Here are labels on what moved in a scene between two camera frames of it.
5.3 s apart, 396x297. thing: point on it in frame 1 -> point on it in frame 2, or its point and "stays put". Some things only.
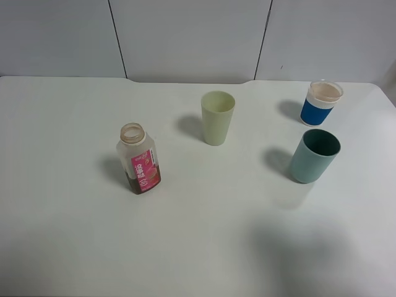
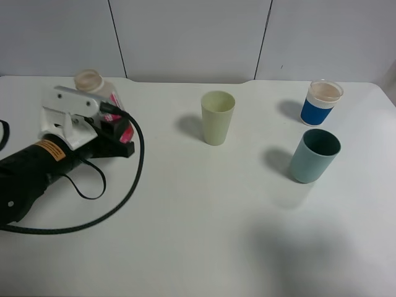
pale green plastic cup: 216,108 stays put
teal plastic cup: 315,153 stays put
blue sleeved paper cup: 322,96 stays put
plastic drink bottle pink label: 138,155 -> 91,83
